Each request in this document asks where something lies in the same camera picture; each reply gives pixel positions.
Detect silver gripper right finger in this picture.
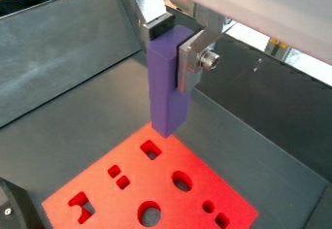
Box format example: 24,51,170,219
178,5,225,93

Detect red shape sorter block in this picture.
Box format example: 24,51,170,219
43,124,259,229

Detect purple rectangular block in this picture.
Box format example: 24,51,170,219
146,25,193,138

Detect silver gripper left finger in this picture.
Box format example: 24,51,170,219
129,0,176,43

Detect black curved holder bracket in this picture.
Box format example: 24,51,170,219
0,178,46,229

